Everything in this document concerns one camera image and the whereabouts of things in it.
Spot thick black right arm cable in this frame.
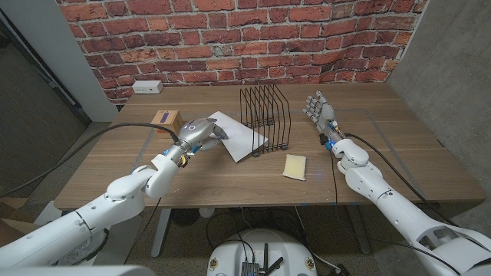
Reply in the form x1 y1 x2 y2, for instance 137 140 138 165
344 132 460 228

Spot white paper file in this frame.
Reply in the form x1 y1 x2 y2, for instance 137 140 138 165
206 110 269 163

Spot white robot torso base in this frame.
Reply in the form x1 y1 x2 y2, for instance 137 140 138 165
206 228 318 276

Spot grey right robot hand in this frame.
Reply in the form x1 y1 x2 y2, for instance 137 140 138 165
302 90 346 146

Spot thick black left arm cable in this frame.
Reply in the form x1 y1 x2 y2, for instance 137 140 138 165
0 121 180 197

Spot grey computer box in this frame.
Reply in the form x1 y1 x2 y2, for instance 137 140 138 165
240 261 261 276

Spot yellow sponge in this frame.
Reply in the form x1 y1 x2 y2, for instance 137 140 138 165
282 153 308 182

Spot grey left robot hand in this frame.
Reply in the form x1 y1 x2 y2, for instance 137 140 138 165
168 117 230 162

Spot grey sneaker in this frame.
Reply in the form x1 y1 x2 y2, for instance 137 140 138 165
57 228 109 266

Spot white table leg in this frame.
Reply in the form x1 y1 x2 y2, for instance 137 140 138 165
150 208 173 258

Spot black wire file holder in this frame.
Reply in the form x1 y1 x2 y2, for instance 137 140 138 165
239 84 292 158

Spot red brick printed backdrop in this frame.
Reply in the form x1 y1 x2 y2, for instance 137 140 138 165
55 0 429 105

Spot white power strip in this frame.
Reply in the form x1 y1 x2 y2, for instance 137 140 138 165
131 80 164 95

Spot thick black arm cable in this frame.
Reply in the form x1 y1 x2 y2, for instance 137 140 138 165
0 121 180 197
344 132 460 228

